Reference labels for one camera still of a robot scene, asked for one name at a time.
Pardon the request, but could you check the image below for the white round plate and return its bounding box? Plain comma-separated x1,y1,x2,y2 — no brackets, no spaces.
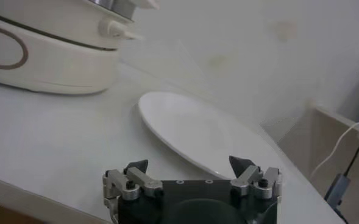
137,91,278,181

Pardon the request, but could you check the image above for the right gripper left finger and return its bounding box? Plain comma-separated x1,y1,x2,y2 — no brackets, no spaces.
102,159,165,211

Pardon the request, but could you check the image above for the white cable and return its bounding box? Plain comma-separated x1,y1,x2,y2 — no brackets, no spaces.
310,121,359,181

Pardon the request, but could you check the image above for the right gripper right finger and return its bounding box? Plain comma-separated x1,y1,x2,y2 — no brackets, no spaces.
229,155,282,200

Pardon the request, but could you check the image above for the cream electric cooker base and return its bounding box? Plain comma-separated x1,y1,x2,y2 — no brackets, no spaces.
0,0,161,96

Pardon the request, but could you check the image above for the black cable with adapter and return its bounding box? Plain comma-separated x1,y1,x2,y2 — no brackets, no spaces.
324,126,359,224

